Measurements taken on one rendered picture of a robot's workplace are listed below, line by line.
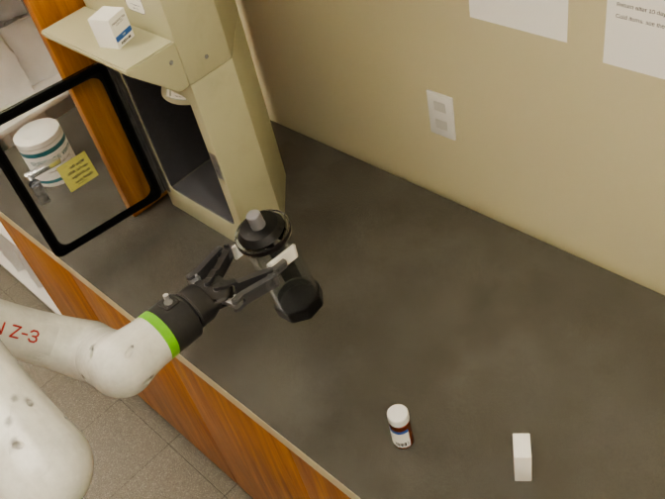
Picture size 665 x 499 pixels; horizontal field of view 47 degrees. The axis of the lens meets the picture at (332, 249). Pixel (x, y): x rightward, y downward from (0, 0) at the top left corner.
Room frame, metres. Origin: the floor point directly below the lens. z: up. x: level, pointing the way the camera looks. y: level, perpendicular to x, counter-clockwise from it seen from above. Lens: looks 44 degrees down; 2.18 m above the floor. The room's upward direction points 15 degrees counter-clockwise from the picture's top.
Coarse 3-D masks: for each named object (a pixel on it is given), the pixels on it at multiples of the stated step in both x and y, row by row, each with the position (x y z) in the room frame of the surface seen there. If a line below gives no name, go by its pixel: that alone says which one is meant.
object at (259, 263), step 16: (240, 224) 1.11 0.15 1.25; (288, 224) 1.06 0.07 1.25; (288, 240) 1.05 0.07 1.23; (256, 256) 1.02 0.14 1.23; (272, 256) 1.02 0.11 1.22; (288, 272) 1.03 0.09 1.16; (304, 272) 1.05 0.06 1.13; (288, 288) 1.03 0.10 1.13; (304, 288) 1.04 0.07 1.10; (288, 304) 1.03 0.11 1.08; (304, 304) 1.03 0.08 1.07
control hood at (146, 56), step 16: (80, 16) 1.56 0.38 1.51; (48, 32) 1.53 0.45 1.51; (64, 32) 1.51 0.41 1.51; (80, 32) 1.49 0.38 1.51; (144, 32) 1.42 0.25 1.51; (80, 48) 1.42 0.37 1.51; (96, 48) 1.41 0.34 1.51; (128, 48) 1.37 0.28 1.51; (144, 48) 1.36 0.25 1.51; (160, 48) 1.34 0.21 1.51; (112, 64) 1.33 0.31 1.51; (128, 64) 1.31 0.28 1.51; (144, 64) 1.31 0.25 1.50; (160, 64) 1.33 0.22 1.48; (176, 64) 1.35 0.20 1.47; (144, 80) 1.31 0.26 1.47; (160, 80) 1.32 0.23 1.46; (176, 80) 1.34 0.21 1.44
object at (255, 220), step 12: (252, 216) 1.06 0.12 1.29; (264, 216) 1.09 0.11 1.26; (276, 216) 1.08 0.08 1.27; (240, 228) 1.08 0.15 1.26; (252, 228) 1.06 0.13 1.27; (264, 228) 1.06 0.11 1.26; (276, 228) 1.05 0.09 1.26; (240, 240) 1.06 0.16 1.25; (252, 240) 1.04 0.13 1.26; (264, 240) 1.03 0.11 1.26
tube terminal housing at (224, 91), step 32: (96, 0) 1.56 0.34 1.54; (160, 0) 1.36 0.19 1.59; (192, 0) 1.39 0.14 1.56; (224, 0) 1.51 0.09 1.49; (160, 32) 1.39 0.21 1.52; (192, 32) 1.38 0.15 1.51; (224, 32) 1.42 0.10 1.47; (192, 64) 1.37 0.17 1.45; (224, 64) 1.41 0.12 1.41; (192, 96) 1.36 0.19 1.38; (224, 96) 1.39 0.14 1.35; (256, 96) 1.54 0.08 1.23; (224, 128) 1.38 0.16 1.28; (256, 128) 1.45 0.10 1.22; (224, 160) 1.36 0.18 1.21; (256, 160) 1.41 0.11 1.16; (224, 192) 1.37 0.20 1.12; (256, 192) 1.39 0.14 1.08; (224, 224) 1.42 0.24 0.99
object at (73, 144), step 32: (32, 96) 1.51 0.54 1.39; (64, 96) 1.54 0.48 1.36; (96, 96) 1.57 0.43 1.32; (0, 128) 1.47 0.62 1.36; (32, 128) 1.50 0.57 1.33; (64, 128) 1.53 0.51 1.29; (96, 128) 1.56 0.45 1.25; (32, 160) 1.48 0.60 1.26; (64, 160) 1.51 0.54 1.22; (96, 160) 1.54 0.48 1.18; (128, 160) 1.57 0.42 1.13; (32, 192) 1.46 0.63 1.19; (64, 192) 1.49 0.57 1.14; (96, 192) 1.52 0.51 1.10; (128, 192) 1.56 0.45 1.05; (64, 224) 1.48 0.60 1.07; (96, 224) 1.51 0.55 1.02
